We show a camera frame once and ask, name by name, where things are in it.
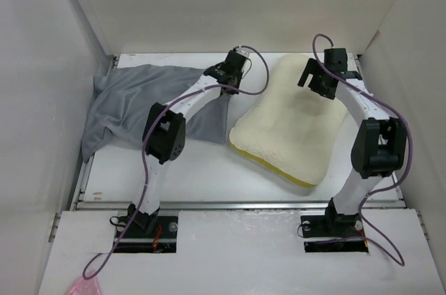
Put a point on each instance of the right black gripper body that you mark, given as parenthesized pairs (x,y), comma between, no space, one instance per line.
(326,91)

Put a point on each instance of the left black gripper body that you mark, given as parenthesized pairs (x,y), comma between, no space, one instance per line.
(237,78)

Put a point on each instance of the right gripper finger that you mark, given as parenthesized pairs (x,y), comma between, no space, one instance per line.
(313,70)
(316,86)

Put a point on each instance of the cream yellow pillow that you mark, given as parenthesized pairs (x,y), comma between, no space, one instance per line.
(291,130)

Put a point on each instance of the grey pillowcase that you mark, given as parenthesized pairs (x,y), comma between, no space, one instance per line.
(123,100)

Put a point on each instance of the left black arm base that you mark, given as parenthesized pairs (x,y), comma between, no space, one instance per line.
(154,234)

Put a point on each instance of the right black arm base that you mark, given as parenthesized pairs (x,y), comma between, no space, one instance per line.
(328,232)

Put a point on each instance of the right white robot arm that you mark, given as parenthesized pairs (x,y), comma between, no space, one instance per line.
(378,150)

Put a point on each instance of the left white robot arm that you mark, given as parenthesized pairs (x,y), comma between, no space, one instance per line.
(165,131)

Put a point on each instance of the pink plastic bag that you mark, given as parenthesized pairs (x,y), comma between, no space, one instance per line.
(85,287)

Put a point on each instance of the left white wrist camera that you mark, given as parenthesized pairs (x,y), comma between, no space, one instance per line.
(242,51)

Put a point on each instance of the aluminium front rail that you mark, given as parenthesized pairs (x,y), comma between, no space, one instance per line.
(102,206)

